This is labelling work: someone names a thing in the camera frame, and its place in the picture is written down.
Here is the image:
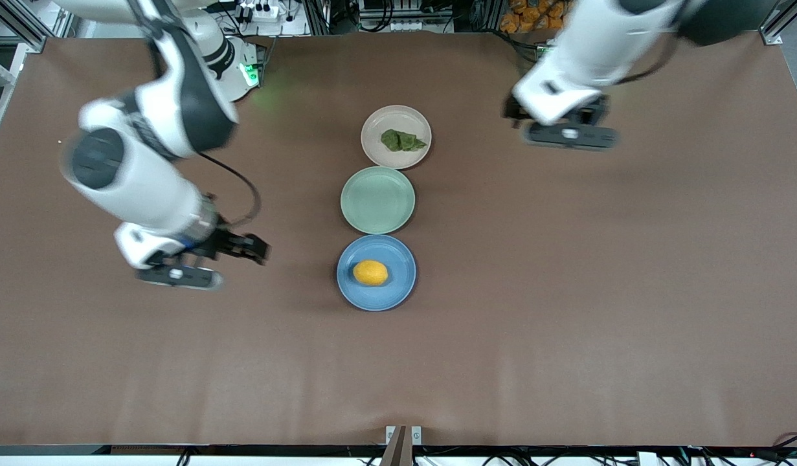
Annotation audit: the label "yellow lemon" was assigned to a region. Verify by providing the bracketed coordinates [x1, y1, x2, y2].
[353, 260, 389, 287]

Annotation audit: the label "green lettuce leaf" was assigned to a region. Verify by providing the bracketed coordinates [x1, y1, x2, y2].
[380, 129, 429, 153]

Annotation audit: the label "orange snack bags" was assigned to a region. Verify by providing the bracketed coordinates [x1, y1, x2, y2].
[499, 0, 575, 34]

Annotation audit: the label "beige round plate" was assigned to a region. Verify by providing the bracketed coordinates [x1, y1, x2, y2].
[361, 105, 432, 170]

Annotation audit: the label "green round plate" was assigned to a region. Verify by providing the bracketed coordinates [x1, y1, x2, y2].
[340, 166, 416, 235]

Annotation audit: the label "blue round plate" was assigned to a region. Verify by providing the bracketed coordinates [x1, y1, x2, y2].
[336, 234, 417, 312]

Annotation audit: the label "white power strip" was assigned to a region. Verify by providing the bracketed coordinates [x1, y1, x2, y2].
[234, 0, 284, 24]

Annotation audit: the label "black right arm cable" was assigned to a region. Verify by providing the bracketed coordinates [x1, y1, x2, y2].
[197, 151, 262, 228]

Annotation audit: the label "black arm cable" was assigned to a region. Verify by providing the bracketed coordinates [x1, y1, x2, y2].
[622, 31, 682, 86]
[197, 151, 262, 228]

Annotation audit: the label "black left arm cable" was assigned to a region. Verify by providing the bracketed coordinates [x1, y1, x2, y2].
[622, 31, 682, 86]

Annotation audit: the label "brown camera mount bracket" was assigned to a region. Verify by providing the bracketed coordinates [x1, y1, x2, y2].
[379, 425, 423, 466]

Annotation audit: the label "aluminium frame post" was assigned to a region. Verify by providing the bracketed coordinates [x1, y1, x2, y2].
[759, 0, 797, 46]
[0, 0, 51, 54]

